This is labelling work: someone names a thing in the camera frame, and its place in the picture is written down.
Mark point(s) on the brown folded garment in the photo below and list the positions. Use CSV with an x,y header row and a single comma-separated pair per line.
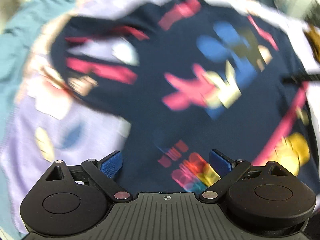
x,y
313,38

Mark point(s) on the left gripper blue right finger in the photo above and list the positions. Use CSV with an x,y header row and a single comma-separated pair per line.
x,y
220,163

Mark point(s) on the lavender floral bed sheet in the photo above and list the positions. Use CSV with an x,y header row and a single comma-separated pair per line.
x,y
85,132

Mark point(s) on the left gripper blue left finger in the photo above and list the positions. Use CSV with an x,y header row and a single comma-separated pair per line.
x,y
111,164

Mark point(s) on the navy sweater with pink stripes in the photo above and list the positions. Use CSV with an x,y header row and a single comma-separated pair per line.
x,y
189,77

